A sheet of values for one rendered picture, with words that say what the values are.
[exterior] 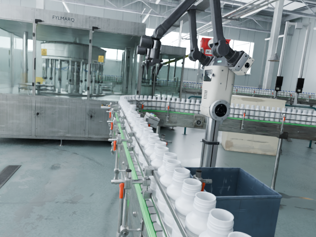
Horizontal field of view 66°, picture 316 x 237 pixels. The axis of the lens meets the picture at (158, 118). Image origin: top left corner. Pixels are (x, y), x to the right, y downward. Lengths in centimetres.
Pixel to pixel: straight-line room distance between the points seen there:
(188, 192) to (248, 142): 510
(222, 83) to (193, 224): 142
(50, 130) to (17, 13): 198
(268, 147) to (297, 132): 244
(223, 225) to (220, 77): 146
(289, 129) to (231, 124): 68
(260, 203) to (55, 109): 408
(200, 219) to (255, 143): 519
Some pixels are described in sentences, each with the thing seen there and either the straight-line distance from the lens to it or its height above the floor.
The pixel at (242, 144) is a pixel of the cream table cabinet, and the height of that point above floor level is 18.
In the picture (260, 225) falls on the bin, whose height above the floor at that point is 82.
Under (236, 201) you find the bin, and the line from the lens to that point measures 103.
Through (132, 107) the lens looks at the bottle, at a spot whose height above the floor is 118.
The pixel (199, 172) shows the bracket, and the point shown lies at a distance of 74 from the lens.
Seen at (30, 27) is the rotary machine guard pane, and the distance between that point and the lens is 483.
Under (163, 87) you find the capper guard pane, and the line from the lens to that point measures 670.
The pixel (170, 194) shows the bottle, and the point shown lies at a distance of 56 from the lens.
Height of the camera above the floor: 136
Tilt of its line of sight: 9 degrees down
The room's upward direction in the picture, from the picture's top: 5 degrees clockwise
